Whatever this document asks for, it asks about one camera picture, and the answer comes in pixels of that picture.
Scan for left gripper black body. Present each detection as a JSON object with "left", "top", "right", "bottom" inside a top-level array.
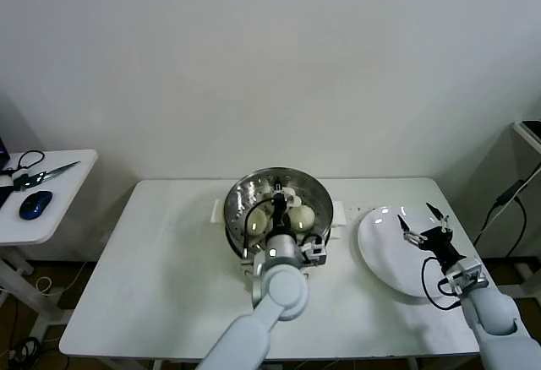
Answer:
[{"left": 270, "top": 204, "right": 296, "bottom": 238}]

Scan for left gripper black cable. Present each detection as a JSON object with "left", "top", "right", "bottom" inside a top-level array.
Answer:
[{"left": 241, "top": 199, "right": 276, "bottom": 261}]

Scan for white floor cable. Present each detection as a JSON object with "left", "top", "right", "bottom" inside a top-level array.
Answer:
[{"left": 35, "top": 259, "right": 92, "bottom": 296}]

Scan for blue computer mouse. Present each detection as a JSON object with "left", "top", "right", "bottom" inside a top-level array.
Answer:
[{"left": 19, "top": 190, "right": 54, "bottom": 220}]

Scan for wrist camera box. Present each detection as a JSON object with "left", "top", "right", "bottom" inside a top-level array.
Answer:
[
  {"left": 299, "top": 238, "right": 330, "bottom": 266},
  {"left": 441, "top": 257, "right": 488, "bottom": 294}
]

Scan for perforated steel steamer basket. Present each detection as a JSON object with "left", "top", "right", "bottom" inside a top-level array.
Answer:
[{"left": 210, "top": 168, "right": 348, "bottom": 261}]

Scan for white steamed baozi bun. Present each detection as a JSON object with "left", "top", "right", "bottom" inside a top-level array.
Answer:
[
  {"left": 247, "top": 209, "right": 268, "bottom": 236},
  {"left": 287, "top": 205, "right": 316, "bottom": 232}
]

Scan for black laptop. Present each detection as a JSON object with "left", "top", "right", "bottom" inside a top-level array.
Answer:
[{"left": 0, "top": 133, "right": 18, "bottom": 211}]

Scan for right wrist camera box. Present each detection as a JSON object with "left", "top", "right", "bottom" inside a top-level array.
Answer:
[{"left": 441, "top": 257, "right": 488, "bottom": 294}]

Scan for white side stand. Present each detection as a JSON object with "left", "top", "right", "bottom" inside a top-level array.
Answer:
[{"left": 512, "top": 120, "right": 541, "bottom": 202}]

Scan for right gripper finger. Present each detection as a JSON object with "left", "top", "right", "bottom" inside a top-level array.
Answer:
[
  {"left": 396, "top": 213, "right": 427, "bottom": 248},
  {"left": 425, "top": 202, "right": 452, "bottom": 236}
]

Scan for black floor cable bundle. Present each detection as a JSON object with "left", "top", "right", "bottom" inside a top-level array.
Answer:
[{"left": 6, "top": 335, "right": 43, "bottom": 365}]

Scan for white side table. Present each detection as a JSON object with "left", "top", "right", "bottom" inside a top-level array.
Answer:
[{"left": 0, "top": 149, "right": 101, "bottom": 324}]

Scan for white round plate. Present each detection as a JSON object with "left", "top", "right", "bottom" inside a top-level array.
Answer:
[{"left": 357, "top": 204, "right": 456, "bottom": 306}]

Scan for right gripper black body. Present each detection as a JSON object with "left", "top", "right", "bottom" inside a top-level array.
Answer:
[{"left": 417, "top": 226, "right": 465, "bottom": 269}]

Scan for black handled scissors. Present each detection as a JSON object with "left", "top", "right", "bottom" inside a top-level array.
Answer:
[{"left": 7, "top": 150, "right": 82, "bottom": 193}]

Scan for black power adapter cable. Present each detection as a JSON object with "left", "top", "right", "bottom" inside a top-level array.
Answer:
[{"left": 472, "top": 178, "right": 529, "bottom": 260}]

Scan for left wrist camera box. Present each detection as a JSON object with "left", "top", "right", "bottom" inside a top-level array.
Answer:
[{"left": 299, "top": 238, "right": 330, "bottom": 266}]

